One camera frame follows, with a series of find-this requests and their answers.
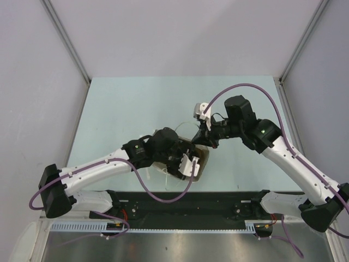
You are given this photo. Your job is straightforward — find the aluminium frame post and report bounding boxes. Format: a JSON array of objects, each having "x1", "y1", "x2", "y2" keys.
[
  {"x1": 40, "y1": 0, "x2": 92, "y2": 84},
  {"x1": 279, "y1": 0, "x2": 332, "y2": 85}
]

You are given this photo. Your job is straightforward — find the aluminium frame post left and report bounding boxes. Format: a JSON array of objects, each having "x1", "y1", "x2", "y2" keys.
[{"x1": 40, "y1": 0, "x2": 92, "y2": 84}]

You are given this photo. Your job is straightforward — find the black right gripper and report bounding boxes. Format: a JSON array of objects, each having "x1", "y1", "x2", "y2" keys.
[{"x1": 191, "y1": 115, "x2": 243, "y2": 150}]

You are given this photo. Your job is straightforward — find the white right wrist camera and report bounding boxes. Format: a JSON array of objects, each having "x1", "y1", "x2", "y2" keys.
[{"x1": 193, "y1": 103, "x2": 211, "y2": 131}]

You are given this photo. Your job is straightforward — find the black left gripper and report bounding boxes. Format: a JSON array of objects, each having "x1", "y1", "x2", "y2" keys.
[{"x1": 154, "y1": 140, "x2": 195, "y2": 179}]

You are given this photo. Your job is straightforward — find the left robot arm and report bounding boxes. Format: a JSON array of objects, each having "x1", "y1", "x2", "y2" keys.
[{"x1": 38, "y1": 127, "x2": 200, "y2": 218}]

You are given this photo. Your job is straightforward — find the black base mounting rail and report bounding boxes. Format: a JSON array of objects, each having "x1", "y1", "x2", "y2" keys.
[{"x1": 88, "y1": 190, "x2": 306, "y2": 230}]

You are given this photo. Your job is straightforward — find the green illustrated paper bag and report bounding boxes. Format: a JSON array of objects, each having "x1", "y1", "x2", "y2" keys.
[{"x1": 147, "y1": 127, "x2": 209, "y2": 183}]

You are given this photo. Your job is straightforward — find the white slotted cable duct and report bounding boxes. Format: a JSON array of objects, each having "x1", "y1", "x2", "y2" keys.
[{"x1": 50, "y1": 220, "x2": 276, "y2": 234}]

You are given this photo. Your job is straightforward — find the white paper-wrapped straw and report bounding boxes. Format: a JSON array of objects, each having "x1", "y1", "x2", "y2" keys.
[{"x1": 145, "y1": 168, "x2": 151, "y2": 180}]

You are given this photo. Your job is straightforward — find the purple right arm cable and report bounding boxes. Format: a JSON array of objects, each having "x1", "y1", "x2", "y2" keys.
[{"x1": 204, "y1": 83, "x2": 349, "y2": 259}]

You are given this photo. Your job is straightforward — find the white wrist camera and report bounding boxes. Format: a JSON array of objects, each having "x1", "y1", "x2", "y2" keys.
[
  {"x1": 178, "y1": 154, "x2": 200, "y2": 177},
  {"x1": 193, "y1": 103, "x2": 211, "y2": 131}
]

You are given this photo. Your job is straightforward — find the aluminium frame post right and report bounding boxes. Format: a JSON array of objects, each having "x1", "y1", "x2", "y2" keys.
[{"x1": 279, "y1": 0, "x2": 332, "y2": 85}]

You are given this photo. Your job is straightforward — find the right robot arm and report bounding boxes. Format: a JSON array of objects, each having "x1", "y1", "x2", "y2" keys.
[{"x1": 192, "y1": 96, "x2": 348, "y2": 233}]

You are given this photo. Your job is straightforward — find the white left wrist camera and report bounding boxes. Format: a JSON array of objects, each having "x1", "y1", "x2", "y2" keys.
[{"x1": 178, "y1": 154, "x2": 200, "y2": 177}]

